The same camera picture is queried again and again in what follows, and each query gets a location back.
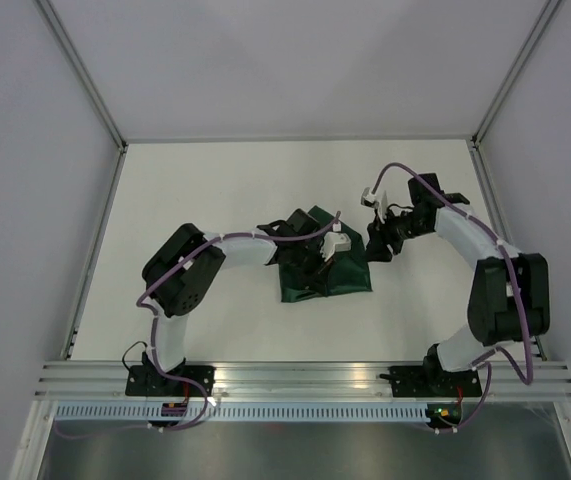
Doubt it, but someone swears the right aluminium side rail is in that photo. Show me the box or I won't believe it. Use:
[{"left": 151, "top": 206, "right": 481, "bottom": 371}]
[{"left": 467, "top": 142, "right": 550, "bottom": 362}]

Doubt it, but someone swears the dark green cloth napkin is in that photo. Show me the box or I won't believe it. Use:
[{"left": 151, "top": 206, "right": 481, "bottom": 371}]
[{"left": 280, "top": 206, "right": 372, "bottom": 303}]

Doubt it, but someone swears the left aluminium side rail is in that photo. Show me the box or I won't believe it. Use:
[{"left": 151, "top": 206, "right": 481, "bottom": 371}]
[{"left": 58, "top": 143, "right": 129, "bottom": 360}]

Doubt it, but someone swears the aluminium side rail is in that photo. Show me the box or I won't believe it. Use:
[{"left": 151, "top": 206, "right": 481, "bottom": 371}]
[
  {"left": 58, "top": 143, "right": 129, "bottom": 360},
  {"left": 467, "top": 142, "right": 550, "bottom": 362}
]

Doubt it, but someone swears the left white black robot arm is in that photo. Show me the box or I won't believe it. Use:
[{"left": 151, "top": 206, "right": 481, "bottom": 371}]
[{"left": 136, "top": 209, "right": 352, "bottom": 396}]

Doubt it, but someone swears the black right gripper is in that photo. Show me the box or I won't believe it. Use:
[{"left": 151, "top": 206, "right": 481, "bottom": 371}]
[{"left": 361, "top": 206, "right": 430, "bottom": 263}]

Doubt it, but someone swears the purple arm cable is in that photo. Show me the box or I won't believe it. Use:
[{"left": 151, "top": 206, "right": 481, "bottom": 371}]
[
  {"left": 54, "top": 209, "right": 344, "bottom": 441},
  {"left": 370, "top": 162, "right": 536, "bottom": 435}
]

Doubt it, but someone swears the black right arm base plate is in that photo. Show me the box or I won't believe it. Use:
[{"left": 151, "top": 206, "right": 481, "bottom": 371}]
[{"left": 379, "top": 366, "right": 482, "bottom": 399}]

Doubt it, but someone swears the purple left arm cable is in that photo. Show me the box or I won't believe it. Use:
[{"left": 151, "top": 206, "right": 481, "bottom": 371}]
[{"left": 54, "top": 209, "right": 344, "bottom": 441}]

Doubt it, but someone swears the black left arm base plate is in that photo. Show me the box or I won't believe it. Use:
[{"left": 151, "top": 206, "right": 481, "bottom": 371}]
[{"left": 125, "top": 364, "right": 215, "bottom": 398}]

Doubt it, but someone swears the left aluminium frame post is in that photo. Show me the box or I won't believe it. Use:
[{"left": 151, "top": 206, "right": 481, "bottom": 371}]
[{"left": 33, "top": 0, "right": 127, "bottom": 152}]

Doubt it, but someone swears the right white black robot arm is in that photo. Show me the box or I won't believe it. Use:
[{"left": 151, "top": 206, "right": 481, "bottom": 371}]
[{"left": 361, "top": 173, "right": 550, "bottom": 395}]

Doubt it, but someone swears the white slotted cable duct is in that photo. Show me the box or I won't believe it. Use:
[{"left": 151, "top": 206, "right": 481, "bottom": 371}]
[{"left": 55, "top": 401, "right": 430, "bottom": 423}]

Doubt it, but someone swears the aluminium front frame rail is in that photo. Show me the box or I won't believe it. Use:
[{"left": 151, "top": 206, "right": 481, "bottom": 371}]
[{"left": 33, "top": 361, "right": 571, "bottom": 403}]

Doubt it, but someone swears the aluminium frame post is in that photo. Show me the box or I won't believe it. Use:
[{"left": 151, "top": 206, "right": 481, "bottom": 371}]
[
  {"left": 469, "top": 0, "right": 564, "bottom": 149},
  {"left": 33, "top": 0, "right": 127, "bottom": 152}
]

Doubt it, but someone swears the right aluminium frame post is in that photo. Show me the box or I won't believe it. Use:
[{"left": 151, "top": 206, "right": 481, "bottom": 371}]
[{"left": 469, "top": 0, "right": 564, "bottom": 149}]

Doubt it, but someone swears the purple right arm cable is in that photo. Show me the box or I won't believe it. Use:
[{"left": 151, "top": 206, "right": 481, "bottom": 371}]
[{"left": 370, "top": 162, "right": 536, "bottom": 435}]

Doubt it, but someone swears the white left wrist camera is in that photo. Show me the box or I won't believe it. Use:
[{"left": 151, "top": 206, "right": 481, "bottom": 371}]
[{"left": 320, "top": 231, "right": 352, "bottom": 261}]

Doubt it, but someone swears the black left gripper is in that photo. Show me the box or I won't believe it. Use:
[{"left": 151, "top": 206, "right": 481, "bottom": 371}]
[{"left": 288, "top": 243, "right": 336, "bottom": 298}]

